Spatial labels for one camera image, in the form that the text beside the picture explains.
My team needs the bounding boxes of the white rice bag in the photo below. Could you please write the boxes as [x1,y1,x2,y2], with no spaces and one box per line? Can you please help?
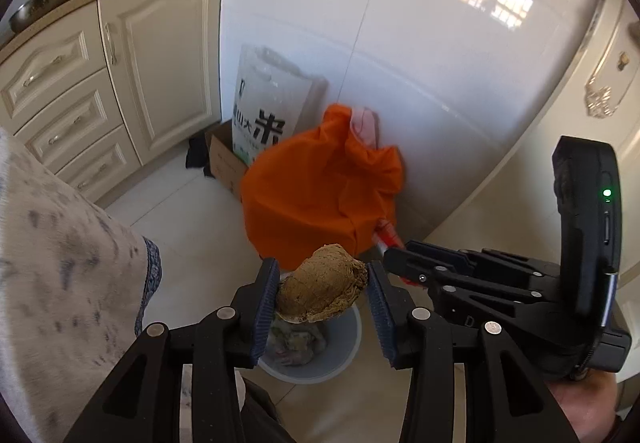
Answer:
[232,44,328,166]

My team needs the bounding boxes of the person's right hand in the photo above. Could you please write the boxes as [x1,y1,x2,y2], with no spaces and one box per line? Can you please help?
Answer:
[547,369,617,442]

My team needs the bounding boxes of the cardboard box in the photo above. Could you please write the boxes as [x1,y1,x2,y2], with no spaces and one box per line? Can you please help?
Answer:
[206,120,247,200]

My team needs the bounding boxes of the grey blue trash bin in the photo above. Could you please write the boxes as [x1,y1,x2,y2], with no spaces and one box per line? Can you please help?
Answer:
[258,305,362,385]

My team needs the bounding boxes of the clear plastic bag bundle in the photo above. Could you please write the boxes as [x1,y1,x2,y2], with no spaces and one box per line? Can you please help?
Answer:
[264,317,328,367]

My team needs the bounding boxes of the orange cloth bag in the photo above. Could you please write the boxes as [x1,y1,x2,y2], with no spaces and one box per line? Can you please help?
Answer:
[240,104,405,271]

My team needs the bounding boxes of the cream door with ornate handle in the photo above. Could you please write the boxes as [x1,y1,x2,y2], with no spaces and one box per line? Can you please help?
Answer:
[424,0,640,414]

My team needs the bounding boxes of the lower cream cabinets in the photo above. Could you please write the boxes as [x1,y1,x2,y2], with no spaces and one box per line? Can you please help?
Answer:
[1,0,221,200]

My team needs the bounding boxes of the brown round bread bun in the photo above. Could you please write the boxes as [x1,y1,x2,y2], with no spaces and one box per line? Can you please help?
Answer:
[276,244,368,324]

